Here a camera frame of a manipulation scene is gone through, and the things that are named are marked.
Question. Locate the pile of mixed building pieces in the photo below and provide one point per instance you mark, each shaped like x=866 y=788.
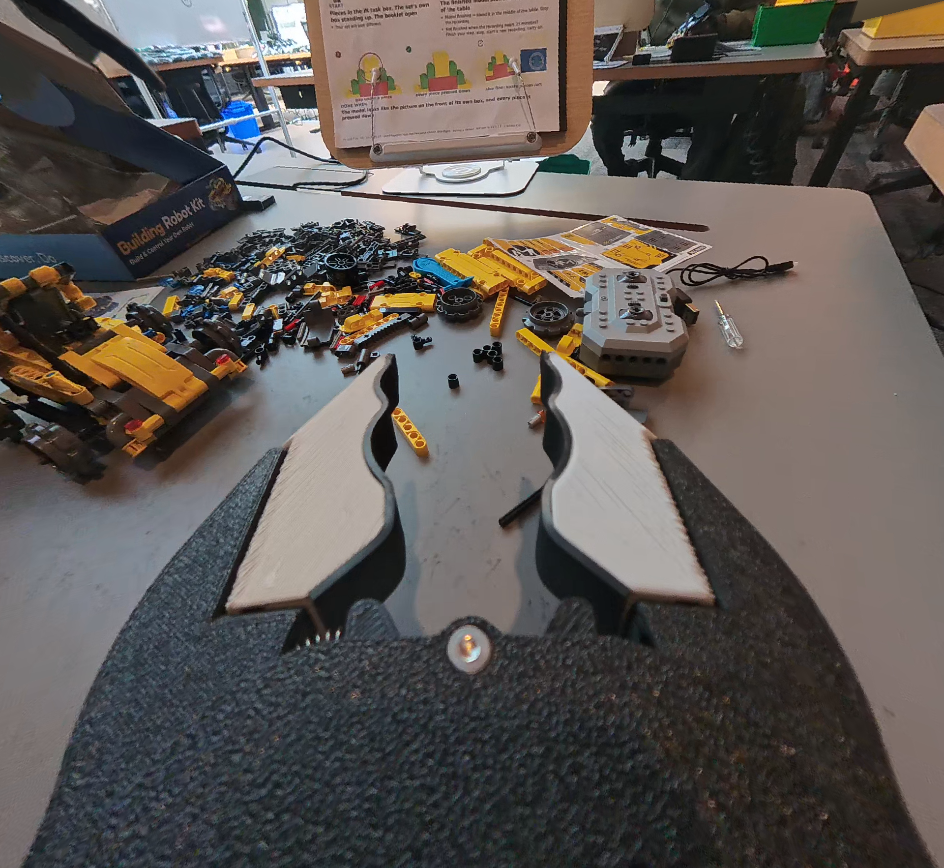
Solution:
x=310 y=307

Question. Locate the pile of grey track links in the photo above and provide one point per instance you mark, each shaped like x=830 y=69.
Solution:
x=295 y=241

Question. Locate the black connector cluster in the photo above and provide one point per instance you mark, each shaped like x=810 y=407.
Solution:
x=488 y=357

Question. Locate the yellow box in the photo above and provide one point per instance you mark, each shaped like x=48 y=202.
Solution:
x=907 y=28

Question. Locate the grey battery hub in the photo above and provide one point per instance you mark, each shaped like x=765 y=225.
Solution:
x=634 y=322

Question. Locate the printed instruction sheet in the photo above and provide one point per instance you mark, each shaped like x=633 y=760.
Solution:
x=442 y=34

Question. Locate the grey wheel hub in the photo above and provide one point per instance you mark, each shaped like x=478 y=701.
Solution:
x=549 y=317
x=459 y=304

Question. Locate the green box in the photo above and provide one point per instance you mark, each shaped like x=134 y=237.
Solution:
x=793 y=23

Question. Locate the yellow short holed beam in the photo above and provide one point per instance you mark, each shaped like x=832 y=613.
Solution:
x=411 y=433

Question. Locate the side desk with wooden edge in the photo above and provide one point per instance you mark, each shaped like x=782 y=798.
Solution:
x=929 y=138

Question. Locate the black axle rod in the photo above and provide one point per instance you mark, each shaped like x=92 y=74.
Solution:
x=516 y=512

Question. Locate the yellow long holed beam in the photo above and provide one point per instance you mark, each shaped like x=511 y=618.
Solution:
x=499 y=313

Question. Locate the large yellow panel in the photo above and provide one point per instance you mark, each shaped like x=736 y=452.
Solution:
x=523 y=270
x=472 y=267

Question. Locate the yellow black sticker sheet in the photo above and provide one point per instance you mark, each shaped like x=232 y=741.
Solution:
x=627 y=241

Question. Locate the heap of yellow beams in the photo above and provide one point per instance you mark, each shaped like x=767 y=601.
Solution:
x=549 y=346

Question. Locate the blue kit box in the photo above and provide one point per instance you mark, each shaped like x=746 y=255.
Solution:
x=169 y=226

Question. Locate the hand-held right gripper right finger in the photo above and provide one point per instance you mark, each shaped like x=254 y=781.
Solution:
x=619 y=506

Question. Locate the black power adapter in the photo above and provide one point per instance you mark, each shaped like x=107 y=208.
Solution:
x=258 y=202

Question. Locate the yellow toy vehicle model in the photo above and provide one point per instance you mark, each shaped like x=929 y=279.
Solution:
x=133 y=366

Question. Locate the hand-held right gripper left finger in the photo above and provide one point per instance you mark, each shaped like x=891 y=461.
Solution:
x=317 y=514

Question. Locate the small black connector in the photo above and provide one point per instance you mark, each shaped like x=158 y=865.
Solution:
x=422 y=343

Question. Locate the background work table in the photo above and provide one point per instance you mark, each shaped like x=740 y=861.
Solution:
x=700 y=60

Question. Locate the blue brick separator tool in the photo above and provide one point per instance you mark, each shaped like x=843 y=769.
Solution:
x=431 y=269

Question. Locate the small clear screwdriver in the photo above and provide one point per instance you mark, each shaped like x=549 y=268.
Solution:
x=730 y=329

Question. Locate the wooden document stand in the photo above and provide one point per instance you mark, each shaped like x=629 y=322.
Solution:
x=575 y=34

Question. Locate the blue plastic bin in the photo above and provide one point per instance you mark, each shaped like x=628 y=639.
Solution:
x=243 y=119

